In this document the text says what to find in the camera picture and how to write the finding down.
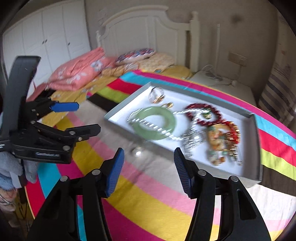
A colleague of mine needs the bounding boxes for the small pearl earring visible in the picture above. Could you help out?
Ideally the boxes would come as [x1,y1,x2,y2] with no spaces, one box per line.
[131,146,143,157]

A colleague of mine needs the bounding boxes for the red cord charm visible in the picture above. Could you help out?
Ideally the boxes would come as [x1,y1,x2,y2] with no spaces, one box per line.
[222,120,241,145]

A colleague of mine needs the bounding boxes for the multicolour bead bracelet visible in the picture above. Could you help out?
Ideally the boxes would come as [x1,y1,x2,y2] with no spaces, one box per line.
[206,123,228,166]

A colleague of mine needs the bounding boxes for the silver rhinestone pearl brooch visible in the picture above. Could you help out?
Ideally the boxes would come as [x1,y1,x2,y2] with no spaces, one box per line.
[182,129,206,158]

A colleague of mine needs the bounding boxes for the silver jewelry tray box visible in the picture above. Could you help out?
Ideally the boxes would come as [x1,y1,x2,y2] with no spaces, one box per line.
[103,81,263,188]

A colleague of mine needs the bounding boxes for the gloved left hand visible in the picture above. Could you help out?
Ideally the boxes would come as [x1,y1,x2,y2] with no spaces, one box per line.
[1,152,39,190]

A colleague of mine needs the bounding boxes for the pink floral folded quilt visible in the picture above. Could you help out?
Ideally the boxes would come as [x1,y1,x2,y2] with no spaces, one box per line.
[27,47,115,101]

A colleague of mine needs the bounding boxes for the white wardrobe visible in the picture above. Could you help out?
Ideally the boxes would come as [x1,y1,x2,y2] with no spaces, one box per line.
[3,1,91,96]

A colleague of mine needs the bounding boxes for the green jade bangle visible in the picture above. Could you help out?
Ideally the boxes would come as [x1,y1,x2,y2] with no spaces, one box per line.
[126,107,177,141]

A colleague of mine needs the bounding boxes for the colourful striped blanket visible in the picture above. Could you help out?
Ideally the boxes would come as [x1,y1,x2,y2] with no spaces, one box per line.
[26,71,295,240]

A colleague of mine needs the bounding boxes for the embroidered patterned pillow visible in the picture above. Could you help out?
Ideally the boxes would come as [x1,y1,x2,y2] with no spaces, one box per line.
[114,48,156,66]

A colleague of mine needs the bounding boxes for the yellow leaf print pillow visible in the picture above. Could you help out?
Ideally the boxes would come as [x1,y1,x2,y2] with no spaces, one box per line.
[101,52,175,77]

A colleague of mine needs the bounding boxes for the white wooden headboard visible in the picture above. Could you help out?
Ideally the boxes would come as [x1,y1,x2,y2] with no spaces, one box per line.
[96,5,201,72]

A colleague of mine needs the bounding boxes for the patterned window curtain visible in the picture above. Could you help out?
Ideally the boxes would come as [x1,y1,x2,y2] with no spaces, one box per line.
[258,13,295,126]

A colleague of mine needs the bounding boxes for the white nightstand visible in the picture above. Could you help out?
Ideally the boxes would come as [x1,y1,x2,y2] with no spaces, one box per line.
[190,71,256,106]

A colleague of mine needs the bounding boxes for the white floor lamp pole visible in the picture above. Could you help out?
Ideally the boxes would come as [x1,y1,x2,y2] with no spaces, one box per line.
[215,23,221,73]

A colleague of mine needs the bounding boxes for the white pearl necklace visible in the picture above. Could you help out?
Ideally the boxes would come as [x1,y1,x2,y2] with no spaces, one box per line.
[126,107,209,142]

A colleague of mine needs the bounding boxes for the gold bangle bracelet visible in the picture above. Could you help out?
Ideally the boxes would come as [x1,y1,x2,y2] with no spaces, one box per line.
[219,124,243,166]

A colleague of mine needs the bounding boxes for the large gold openwork ring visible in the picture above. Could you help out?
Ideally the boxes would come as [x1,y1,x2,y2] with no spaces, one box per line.
[148,86,166,104]

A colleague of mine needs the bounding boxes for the dark red bead bracelet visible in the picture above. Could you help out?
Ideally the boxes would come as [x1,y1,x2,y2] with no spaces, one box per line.
[184,102,223,128]

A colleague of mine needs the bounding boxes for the white charger cable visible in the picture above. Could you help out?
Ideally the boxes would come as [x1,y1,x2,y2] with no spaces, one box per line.
[200,64,239,88]

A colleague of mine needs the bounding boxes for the wall power socket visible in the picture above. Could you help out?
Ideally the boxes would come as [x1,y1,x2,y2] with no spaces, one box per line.
[228,52,247,67]

